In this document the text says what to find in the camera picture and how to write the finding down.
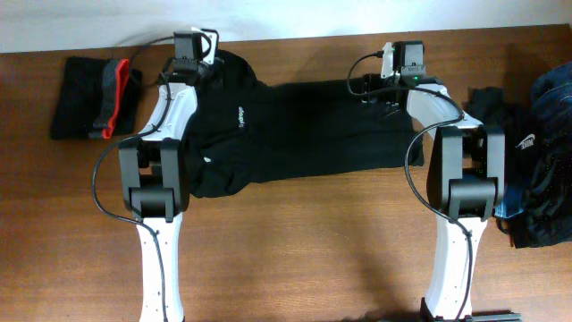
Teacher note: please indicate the black clothes pile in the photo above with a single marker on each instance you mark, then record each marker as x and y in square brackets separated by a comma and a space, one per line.
[534, 161]

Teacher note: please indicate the black t-shirt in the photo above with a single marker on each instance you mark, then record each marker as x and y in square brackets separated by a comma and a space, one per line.
[245, 131]

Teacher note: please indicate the folded black garment red band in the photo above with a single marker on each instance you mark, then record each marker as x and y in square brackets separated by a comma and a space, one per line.
[98, 99]

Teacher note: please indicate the blue denim garment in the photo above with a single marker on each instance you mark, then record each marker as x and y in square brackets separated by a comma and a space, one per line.
[551, 101]

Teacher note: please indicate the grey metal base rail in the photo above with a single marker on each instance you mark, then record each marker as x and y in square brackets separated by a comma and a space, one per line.
[494, 317]

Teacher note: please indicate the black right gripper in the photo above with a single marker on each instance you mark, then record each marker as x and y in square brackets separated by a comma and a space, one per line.
[374, 83]

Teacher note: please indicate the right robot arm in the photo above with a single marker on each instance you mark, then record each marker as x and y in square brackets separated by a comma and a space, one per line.
[465, 180]

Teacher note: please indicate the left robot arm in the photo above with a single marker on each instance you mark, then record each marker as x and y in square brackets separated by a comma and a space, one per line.
[155, 183]

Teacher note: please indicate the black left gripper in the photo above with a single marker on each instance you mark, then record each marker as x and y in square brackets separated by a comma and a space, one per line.
[218, 68]

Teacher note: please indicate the light blue garment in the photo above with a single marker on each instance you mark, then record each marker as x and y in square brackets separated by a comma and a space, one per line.
[512, 203]

